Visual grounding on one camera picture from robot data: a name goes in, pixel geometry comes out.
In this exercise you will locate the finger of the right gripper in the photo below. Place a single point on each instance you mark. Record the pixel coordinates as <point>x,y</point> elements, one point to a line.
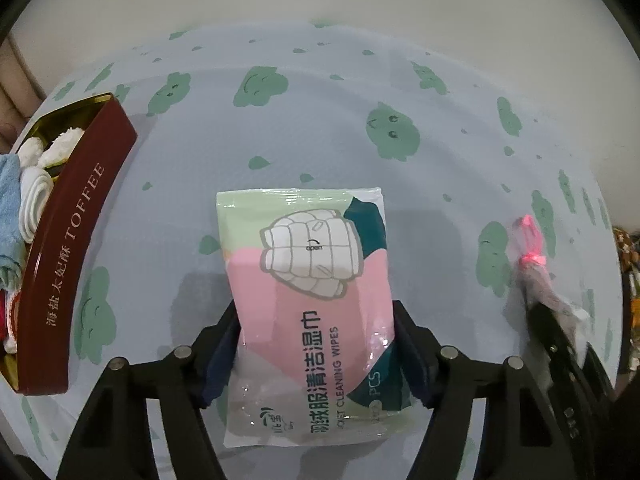
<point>596,377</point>
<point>579,414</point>

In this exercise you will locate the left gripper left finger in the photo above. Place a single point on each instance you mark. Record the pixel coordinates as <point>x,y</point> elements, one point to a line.
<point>112,437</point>

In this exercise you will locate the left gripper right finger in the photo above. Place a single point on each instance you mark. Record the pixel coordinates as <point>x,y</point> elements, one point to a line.
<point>520,438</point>

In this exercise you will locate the sachet with pink ribbon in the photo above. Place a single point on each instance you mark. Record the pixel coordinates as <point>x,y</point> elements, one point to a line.
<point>533,277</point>

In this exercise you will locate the red white satin sleep mask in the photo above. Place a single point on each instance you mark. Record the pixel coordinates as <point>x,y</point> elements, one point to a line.
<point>10,302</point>

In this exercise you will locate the pink green wipes pack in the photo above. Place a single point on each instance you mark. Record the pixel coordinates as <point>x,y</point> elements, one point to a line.
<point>316,362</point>

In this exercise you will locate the blue towel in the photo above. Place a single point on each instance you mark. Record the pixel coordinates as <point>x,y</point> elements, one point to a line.
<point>12,246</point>

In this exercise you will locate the white shoe shine cloth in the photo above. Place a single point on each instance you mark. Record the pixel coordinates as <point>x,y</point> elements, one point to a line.
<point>36,187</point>

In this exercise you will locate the white fluffy cloth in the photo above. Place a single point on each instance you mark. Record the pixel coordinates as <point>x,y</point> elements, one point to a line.
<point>59,151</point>

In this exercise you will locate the cluttered side shelf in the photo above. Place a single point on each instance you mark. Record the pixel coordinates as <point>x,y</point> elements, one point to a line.
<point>627,247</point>

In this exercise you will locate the red gold toffee tin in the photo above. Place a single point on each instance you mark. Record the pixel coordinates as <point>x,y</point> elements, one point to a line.
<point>43,317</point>

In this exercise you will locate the blue cloud print tablecloth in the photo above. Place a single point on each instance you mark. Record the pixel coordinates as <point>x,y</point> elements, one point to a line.
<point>306,106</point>

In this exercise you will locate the beige patterned curtain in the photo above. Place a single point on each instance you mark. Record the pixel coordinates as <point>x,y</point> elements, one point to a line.
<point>19,97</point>

